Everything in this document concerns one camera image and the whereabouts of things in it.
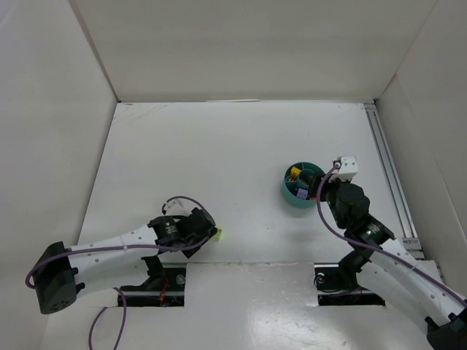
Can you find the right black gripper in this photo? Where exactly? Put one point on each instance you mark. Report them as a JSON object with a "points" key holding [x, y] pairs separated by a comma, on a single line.
{"points": [[325, 192]]}

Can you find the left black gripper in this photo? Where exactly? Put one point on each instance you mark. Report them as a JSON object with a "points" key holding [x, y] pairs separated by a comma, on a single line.
{"points": [[203, 226]]}

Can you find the green hollow lego brick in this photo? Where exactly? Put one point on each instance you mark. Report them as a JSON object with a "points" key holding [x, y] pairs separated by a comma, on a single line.
{"points": [[218, 234]]}

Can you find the light purple square lego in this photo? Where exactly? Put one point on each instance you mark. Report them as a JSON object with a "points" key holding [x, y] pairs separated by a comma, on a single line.
{"points": [[302, 194]]}

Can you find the small yellow lego brick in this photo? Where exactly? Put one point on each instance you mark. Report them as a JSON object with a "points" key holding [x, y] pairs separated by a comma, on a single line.
{"points": [[294, 172]]}

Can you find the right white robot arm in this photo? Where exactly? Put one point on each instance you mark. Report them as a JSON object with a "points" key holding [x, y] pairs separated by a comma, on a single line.
{"points": [[380, 263]]}

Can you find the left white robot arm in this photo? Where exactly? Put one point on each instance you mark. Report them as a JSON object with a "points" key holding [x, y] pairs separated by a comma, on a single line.
{"points": [[129, 261]]}

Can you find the teal round divided container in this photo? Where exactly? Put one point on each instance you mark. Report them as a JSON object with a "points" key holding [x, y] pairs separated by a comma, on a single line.
{"points": [[296, 182]]}

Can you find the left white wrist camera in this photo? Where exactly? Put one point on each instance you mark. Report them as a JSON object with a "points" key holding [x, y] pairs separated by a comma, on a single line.
{"points": [[174, 207]]}

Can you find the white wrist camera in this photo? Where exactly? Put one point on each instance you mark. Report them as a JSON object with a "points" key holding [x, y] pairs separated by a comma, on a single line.
{"points": [[174, 207], [346, 167]]}

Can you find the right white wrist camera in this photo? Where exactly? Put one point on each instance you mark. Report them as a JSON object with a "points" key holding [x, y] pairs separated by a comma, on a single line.
{"points": [[346, 167]]}

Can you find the aluminium rail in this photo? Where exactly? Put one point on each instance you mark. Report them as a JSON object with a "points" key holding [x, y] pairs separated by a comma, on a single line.
{"points": [[410, 237]]}

